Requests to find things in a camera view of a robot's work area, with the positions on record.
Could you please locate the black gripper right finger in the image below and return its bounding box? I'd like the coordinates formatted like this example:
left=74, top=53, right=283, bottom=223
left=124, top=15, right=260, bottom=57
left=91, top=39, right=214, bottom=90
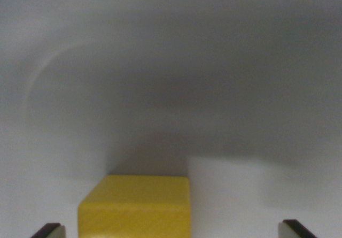
left=278, top=219, right=318, bottom=238

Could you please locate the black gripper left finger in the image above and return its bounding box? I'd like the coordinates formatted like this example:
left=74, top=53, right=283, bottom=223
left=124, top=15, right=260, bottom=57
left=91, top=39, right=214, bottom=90
left=30, top=222, right=66, bottom=238

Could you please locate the yellow wooden cube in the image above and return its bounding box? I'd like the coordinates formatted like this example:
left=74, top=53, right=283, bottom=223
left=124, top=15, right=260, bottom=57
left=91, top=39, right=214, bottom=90
left=77, top=174, right=192, bottom=238

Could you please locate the white plastic tray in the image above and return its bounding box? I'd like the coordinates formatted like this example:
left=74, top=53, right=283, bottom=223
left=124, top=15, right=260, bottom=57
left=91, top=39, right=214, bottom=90
left=0, top=0, right=342, bottom=238

